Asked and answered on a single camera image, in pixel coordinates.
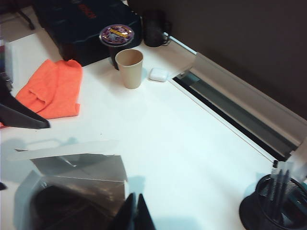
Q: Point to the orange cloth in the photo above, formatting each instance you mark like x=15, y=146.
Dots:
x=55, y=91

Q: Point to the beige paper cup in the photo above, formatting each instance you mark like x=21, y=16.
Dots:
x=130, y=72

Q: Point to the black cup with purple lid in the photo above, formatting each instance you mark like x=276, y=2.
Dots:
x=116, y=33

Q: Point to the dark blue tool case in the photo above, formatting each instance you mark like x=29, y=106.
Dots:
x=72, y=24

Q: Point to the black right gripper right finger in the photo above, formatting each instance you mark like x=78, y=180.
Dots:
x=144, y=218

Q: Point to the white earbuds case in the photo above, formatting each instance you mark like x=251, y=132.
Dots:
x=157, y=74

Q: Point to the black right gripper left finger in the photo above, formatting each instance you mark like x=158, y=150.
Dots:
x=127, y=215

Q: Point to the black mesh pen holder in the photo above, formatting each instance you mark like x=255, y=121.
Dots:
x=249, y=208

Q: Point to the black mug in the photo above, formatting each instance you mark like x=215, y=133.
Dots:
x=156, y=31

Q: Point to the grey white mask box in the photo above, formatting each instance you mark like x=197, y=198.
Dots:
x=84, y=167

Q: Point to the black pen with clear cap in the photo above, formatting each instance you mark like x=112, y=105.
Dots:
x=287, y=189
x=281, y=187

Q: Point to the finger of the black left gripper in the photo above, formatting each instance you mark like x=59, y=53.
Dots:
x=14, y=103
x=21, y=121

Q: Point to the black capped pen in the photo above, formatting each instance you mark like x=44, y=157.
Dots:
x=275, y=177

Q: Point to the brown desk divider panel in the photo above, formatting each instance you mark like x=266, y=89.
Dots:
x=239, y=36

